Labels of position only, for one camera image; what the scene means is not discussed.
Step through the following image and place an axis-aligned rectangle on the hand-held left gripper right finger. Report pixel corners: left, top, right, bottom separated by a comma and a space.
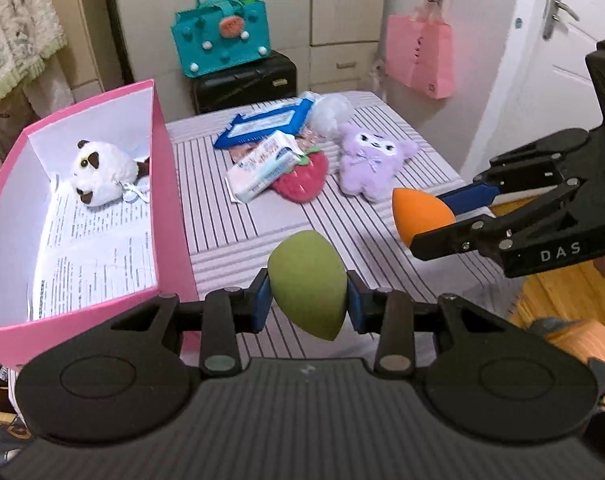
345, 270, 509, 378

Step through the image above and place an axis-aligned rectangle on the cream fleece pajamas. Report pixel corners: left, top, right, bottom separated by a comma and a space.
0, 0, 68, 108

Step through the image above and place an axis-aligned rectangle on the pink cardboard box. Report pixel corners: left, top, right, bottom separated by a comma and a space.
0, 79, 199, 372

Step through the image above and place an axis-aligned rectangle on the blue wet wipes packet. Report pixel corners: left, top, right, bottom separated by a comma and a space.
213, 99, 315, 150

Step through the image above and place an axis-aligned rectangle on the green makeup sponge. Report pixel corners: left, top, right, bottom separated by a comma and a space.
267, 230, 348, 342

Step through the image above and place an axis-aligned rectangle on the white tissue pack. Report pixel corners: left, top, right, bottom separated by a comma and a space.
226, 130, 305, 204

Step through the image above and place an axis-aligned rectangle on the white door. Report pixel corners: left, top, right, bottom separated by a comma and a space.
457, 0, 605, 181

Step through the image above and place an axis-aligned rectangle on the pink paper bag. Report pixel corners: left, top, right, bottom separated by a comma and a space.
385, 14, 455, 100

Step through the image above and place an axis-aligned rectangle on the printed paper sheet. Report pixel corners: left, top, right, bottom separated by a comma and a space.
28, 175, 158, 321

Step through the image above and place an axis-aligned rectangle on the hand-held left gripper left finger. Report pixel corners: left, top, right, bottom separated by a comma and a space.
110, 270, 274, 378

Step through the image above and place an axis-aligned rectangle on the purple plush toy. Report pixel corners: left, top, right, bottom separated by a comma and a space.
336, 122, 419, 203

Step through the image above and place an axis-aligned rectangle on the metal door handle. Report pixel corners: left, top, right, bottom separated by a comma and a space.
542, 0, 580, 42

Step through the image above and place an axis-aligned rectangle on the cream wardrobe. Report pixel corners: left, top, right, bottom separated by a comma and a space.
57, 0, 390, 111

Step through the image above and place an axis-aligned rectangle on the white panda plush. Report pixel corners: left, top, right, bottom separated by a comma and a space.
71, 140, 152, 207

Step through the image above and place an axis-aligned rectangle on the orange makeup sponge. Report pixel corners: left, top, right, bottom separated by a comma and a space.
392, 187, 457, 247

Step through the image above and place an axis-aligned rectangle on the teal felt handbag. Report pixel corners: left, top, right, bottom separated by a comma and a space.
171, 0, 270, 79

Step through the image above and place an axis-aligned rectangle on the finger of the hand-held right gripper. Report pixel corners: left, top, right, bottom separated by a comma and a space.
409, 179, 584, 262
438, 129, 591, 217

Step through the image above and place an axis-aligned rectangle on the white mesh bath pouf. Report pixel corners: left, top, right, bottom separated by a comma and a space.
302, 91, 354, 137

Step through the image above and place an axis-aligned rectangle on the red strawberry plush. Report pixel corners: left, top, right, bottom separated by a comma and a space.
272, 146, 329, 204

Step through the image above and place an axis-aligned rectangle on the black suitcase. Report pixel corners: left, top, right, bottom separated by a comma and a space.
191, 50, 298, 115

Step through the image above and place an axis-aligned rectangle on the striped bed sheet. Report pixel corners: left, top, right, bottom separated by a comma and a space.
165, 91, 525, 361

